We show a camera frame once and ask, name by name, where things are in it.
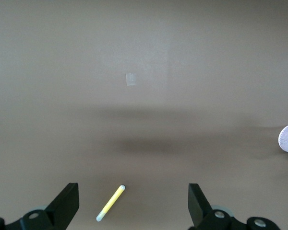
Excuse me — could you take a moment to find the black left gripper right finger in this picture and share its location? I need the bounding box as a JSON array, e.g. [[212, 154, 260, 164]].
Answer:
[[188, 183, 279, 230]]

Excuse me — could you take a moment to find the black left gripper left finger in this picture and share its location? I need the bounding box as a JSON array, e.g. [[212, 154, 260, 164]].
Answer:
[[0, 183, 80, 230]]

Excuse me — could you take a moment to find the yellow highlighter pen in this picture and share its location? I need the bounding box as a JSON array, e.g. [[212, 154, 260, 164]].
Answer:
[[96, 184, 126, 222]]

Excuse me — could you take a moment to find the small clear tape patch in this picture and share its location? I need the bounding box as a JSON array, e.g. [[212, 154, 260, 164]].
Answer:
[[125, 73, 137, 86]]

